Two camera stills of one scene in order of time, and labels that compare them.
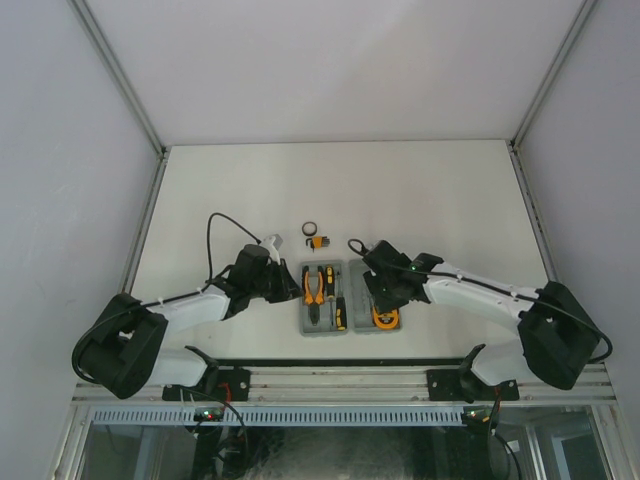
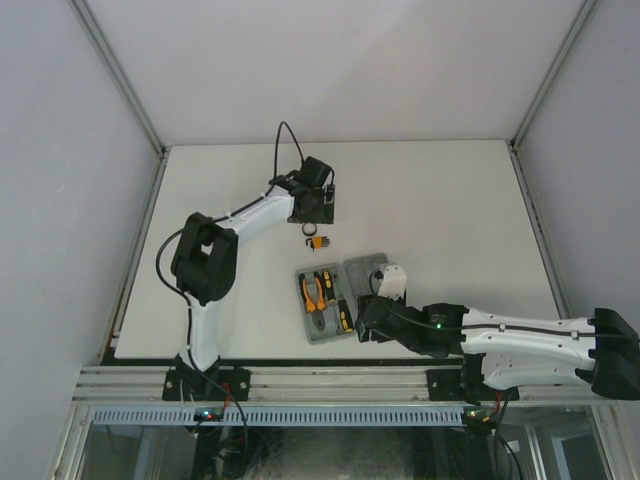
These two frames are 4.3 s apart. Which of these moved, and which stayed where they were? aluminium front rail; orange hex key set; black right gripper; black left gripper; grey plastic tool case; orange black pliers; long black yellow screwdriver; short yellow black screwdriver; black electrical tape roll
Moved: orange black pliers; short yellow black screwdriver; long black yellow screwdriver; black left gripper; black right gripper
Stayed: aluminium front rail; orange hex key set; black electrical tape roll; grey plastic tool case
